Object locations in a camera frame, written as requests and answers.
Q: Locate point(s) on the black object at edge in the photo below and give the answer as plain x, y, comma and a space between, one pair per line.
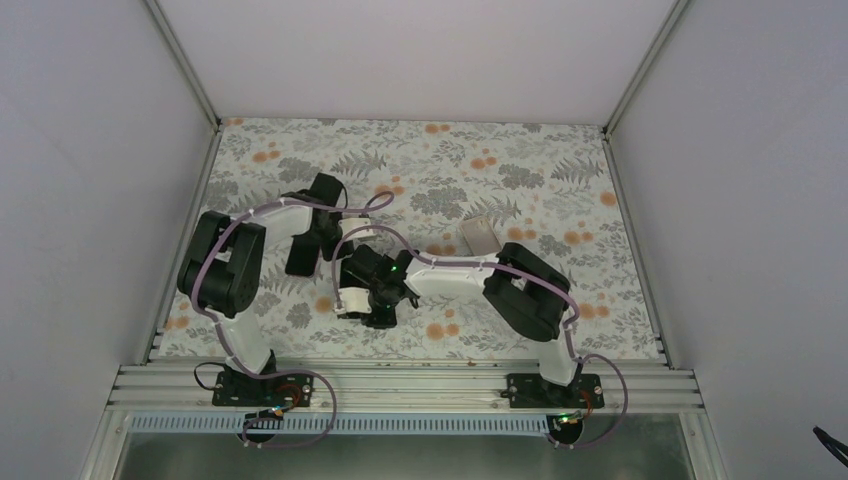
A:
835, 447

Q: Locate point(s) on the aluminium corner post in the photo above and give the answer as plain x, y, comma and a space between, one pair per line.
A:
177, 52
655, 48

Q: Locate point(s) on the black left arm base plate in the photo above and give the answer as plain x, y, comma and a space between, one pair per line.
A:
236, 389

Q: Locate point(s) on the left aluminium corner post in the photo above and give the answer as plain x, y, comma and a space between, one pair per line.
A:
177, 52

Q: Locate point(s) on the right aluminium corner post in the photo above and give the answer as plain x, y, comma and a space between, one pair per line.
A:
655, 48

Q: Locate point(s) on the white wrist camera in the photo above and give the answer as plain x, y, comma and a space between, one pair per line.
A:
353, 301
356, 228

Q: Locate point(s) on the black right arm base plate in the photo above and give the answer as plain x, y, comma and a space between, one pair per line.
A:
531, 391

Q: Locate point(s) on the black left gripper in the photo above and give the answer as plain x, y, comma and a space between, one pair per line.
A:
343, 253

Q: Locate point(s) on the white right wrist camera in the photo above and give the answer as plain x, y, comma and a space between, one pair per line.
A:
353, 301

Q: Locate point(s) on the floral patterned table mat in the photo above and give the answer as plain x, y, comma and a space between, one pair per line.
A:
546, 187

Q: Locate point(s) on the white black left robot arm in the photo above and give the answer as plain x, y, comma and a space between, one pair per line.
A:
222, 267

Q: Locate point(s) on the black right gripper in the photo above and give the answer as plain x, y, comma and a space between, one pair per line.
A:
388, 320

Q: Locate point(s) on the magenta phone black screen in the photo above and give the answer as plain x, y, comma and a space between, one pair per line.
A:
303, 255

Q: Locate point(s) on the grey slotted cable duct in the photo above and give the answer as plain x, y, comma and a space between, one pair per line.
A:
344, 423

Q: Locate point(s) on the cream phone case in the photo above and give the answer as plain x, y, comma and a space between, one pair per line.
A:
480, 236

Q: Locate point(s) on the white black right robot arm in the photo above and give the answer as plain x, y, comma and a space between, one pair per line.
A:
531, 296

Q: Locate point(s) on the aluminium front rail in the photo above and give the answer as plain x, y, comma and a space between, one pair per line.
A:
424, 386

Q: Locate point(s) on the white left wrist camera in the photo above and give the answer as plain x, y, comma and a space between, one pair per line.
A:
356, 228

